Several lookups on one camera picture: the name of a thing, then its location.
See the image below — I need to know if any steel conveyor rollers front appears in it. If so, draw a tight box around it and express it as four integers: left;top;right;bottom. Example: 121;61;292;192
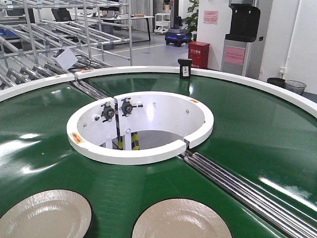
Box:
178;150;317;238

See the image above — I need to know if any blue lit mobile robot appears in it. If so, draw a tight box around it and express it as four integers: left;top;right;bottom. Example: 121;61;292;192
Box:
165;28;190;47

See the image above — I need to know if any white control box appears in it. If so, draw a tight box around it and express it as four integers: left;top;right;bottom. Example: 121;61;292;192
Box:
52;47;78;70

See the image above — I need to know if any mesh waste basket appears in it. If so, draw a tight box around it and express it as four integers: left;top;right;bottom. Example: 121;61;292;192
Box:
285;80;307;95

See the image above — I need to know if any green potted plant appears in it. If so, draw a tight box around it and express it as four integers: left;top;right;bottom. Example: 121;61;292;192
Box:
184;0;199;42

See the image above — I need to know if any black waste bin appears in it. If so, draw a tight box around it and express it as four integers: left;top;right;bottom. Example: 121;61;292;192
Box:
266;77;286;88

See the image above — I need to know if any white outer rim guard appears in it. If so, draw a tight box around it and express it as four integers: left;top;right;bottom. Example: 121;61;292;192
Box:
0;66;317;117

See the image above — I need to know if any black sensor box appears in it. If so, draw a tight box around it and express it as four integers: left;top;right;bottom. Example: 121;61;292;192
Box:
178;58;193;79

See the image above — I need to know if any pink wall notice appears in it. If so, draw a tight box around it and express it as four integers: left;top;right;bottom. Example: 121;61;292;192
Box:
204;10;218;25

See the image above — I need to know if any white inner ring guard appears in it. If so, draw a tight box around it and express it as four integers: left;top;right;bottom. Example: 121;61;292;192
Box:
66;91;214;165

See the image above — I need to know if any black water dispenser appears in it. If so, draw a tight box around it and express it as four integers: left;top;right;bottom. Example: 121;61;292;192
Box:
221;0;261;76

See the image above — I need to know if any steel roller rack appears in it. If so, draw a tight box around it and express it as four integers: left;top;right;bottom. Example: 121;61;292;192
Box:
0;0;132;89

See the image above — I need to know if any red fire extinguisher cabinet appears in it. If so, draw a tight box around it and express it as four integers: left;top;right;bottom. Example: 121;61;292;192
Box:
188;42;210;69

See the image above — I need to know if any cream plate black rim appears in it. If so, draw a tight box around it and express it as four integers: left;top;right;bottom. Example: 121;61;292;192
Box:
0;189;93;238
132;198;232;238

